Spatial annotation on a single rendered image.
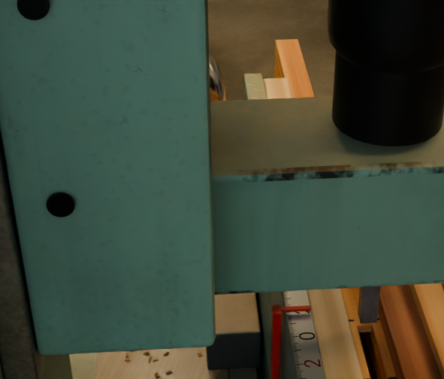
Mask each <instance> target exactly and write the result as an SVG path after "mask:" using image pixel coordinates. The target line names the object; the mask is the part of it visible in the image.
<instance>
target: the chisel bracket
mask: <svg viewBox="0 0 444 379"><path fill-rule="evenodd" d="M332 106H333V96H323V97H306V98H287V99H253V100H235V101H217V102H210V128H211V159H212V191H213V252H214V283H215V295H222V294H237V293H266V292H281V291H296V290H325V289H339V288H355V287H383V286H398V285H413V284H428V283H444V114H443V120H442V127H441V129H440V130H439V132H438V133H437V134H436V135H435V136H433V137H432V138H430V139H428V140H426V141H423V142H421V143H418V144H413V145H408V146H400V147H387V146H379V145H374V144H368V143H364V142H362V141H358V140H355V139H354V138H351V137H349V136H348V135H346V134H344V133H342V132H341V131H340V130H339V129H338V128H337V127H336V126H335V125H334V121H333V120H332Z"/></svg>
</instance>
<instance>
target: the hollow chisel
mask: <svg viewBox="0 0 444 379"><path fill-rule="evenodd" d="M380 289H381V287H360V292H359V301H358V316H359V320H360V323H377V317H378V310H379V296H380Z"/></svg>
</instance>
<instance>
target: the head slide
mask: <svg viewBox="0 0 444 379"><path fill-rule="evenodd" d="M0 138H1V142H2V150H3V155H4V160H5V168H6V172H7V177H8V186H9V190H10V194H11V203H12V208H13V213H14V220H15V225H16V230H17V237H18V242H19V247H20V255H21V260H22V264H23V273H24V278H25V282H26V290H27V295H28V300H29V308H30V312H31V317H32V325H33V330H34V334H35V343H36V347H37V349H38V352H39V353H40V354H43V355H45V356H46V355H60V354H75V353H102V352H117V351H131V350H158V349H173V348H187V347H208V346H210V345H213V342H214V340H215V338H216V314H215V283H214V252H213V191H212V159H211V128H210V67H209V35H208V4H207V0H0Z"/></svg>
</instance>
